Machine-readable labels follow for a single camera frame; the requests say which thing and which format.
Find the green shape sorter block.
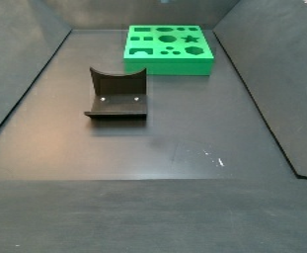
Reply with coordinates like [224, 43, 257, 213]
[124, 25, 215, 75]

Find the black curved holder stand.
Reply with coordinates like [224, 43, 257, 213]
[84, 68, 148, 119]

